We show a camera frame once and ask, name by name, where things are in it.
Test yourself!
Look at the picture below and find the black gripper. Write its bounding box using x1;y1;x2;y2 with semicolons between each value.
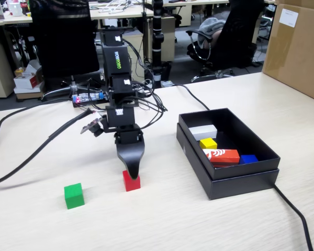
112;126;147;180

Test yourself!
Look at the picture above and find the red wooden cube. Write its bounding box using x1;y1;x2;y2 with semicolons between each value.
122;169;141;192

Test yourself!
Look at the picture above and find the green wooden cube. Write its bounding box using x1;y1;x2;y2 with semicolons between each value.
63;182;85;210

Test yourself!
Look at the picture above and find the yellow wooden cube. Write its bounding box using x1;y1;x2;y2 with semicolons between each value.
199;138;218;150

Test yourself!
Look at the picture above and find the black open box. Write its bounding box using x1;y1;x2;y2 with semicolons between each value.
176;123;280;201

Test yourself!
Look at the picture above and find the black cardboard box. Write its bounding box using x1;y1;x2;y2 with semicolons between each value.
178;107;282;181

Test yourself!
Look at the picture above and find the open white cardboard box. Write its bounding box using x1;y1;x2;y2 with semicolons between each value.
14;59;42;77

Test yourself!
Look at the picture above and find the large brown cardboard box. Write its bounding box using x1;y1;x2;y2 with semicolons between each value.
261;0;314;105

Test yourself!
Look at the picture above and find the blue controller circuit board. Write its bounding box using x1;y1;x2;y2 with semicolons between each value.
72;92;105;105

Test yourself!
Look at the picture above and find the white rectangular block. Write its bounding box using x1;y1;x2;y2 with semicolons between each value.
188;124;218;141

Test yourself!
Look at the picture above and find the orange carton with white print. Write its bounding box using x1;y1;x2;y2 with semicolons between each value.
201;148;241;168

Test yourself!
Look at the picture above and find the blue wooden cube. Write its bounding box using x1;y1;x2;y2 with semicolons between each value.
239;154;259;165

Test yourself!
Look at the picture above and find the black vertical pole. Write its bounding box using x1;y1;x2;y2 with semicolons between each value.
151;0;165;88

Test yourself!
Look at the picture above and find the white and red carton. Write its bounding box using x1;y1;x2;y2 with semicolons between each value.
13;73;44;90

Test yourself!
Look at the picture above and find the black high-back office chair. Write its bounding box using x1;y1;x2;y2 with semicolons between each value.
28;0;102;101

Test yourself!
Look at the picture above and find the white laptop stand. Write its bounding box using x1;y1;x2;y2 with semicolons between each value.
97;1;137;14

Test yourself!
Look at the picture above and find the grey cloth bundle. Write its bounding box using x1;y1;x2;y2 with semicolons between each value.
198;17;227;49

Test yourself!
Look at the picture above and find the beige filing cabinet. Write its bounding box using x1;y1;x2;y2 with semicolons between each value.
0;39;16;99

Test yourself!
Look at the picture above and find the black mesh office chair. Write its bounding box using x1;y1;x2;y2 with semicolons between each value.
185;0;266;84

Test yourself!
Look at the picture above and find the light wood office desk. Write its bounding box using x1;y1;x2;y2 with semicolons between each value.
0;4;147;28

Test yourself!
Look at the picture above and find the cola bottle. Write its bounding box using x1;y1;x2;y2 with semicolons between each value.
20;0;30;16

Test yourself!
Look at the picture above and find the white paper label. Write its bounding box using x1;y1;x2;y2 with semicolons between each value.
279;8;299;28

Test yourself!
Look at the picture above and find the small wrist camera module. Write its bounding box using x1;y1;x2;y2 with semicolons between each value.
80;117;105;138

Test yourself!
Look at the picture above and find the thick black camera cable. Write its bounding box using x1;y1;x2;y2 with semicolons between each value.
0;98;96;187

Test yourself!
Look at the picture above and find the thick black power cable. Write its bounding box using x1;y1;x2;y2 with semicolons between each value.
161;84;314;251

